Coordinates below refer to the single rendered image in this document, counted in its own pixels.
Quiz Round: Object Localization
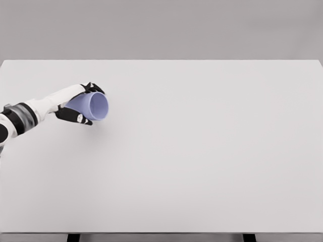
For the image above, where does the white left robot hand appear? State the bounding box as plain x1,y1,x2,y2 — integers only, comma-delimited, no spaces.
49,82,105,126

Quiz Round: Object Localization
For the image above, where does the light purple cup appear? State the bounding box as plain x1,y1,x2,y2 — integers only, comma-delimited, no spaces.
66,91,110,123

